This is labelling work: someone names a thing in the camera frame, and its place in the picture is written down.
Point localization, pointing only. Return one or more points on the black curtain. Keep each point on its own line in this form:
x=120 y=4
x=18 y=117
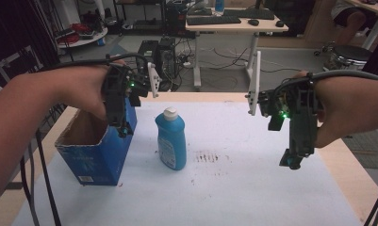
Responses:
x=17 y=34

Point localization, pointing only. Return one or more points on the white table mat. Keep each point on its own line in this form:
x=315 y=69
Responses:
x=240 y=188

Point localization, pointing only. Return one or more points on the black computer tower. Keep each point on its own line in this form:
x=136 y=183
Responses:
x=167 y=59

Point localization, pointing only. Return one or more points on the round black stool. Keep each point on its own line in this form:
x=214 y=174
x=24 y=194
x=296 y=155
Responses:
x=350 y=56

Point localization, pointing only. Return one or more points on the person's left hand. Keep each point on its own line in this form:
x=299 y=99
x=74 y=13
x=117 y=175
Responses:
x=83 y=88

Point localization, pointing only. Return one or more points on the blue bottle with white cap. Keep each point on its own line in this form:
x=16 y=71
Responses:
x=172 y=141

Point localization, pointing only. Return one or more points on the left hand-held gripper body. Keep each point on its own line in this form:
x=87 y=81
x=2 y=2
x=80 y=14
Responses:
x=116 y=94

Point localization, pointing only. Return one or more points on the black keyboard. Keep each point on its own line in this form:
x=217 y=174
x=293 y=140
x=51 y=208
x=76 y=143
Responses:
x=213 y=20
x=249 y=14

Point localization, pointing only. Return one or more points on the wooden desk with white legs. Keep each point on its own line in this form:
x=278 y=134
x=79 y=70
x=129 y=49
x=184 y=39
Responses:
x=240 y=28

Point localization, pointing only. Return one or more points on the round white table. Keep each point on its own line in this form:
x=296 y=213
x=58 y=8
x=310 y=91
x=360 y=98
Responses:
x=83 y=39

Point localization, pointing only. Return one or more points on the person's right hand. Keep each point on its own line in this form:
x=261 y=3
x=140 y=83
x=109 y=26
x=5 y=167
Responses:
x=340 y=109

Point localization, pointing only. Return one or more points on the black computer mouse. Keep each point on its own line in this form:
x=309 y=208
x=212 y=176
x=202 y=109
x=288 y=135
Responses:
x=253 y=22
x=279 y=24

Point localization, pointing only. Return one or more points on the blue cardboard box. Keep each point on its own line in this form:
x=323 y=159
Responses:
x=108 y=157

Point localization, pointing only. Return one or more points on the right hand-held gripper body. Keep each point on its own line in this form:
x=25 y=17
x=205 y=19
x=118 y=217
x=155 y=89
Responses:
x=303 y=125

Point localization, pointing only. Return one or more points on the small blue bottle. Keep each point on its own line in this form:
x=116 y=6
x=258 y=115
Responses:
x=219 y=5

